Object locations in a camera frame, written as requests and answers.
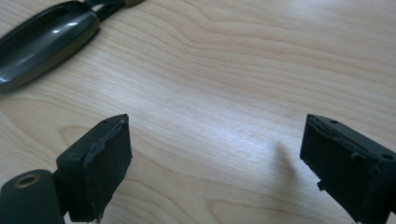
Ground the dark green glossy spoon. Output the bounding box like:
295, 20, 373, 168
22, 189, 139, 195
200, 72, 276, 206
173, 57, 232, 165
0, 0, 101, 93

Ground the black strap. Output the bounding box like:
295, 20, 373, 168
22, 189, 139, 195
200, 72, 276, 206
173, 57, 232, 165
83, 0, 126, 22

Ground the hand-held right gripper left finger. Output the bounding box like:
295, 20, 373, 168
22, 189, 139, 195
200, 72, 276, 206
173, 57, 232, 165
55, 113, 134, 223

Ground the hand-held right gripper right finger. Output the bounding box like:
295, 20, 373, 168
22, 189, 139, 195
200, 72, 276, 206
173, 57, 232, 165
299, 113, 396, 224

